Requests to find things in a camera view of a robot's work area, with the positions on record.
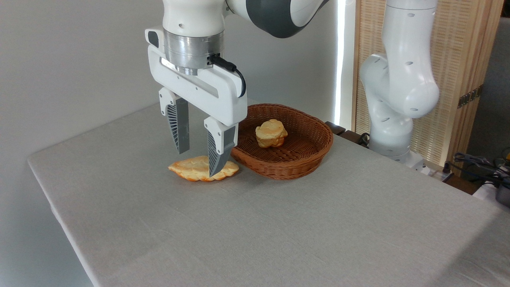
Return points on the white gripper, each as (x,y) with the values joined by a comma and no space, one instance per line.
(199,89)

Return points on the small round bread roll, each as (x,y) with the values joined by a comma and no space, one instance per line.
(271,133)

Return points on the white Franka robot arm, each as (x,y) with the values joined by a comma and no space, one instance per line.
(402,79)

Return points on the flat leaf-shaped bread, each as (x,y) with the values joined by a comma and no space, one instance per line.
(191,167)

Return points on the brown wicker basket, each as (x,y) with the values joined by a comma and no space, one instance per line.
(306,147)

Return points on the grey tablecloth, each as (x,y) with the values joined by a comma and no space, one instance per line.
(279,223)

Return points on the white power strip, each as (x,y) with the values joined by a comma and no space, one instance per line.
(434,171)

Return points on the slatted wooden folding screen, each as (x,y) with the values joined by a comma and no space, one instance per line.
(454,40)

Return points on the brass screen hinge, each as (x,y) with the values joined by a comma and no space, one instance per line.
(470,96)

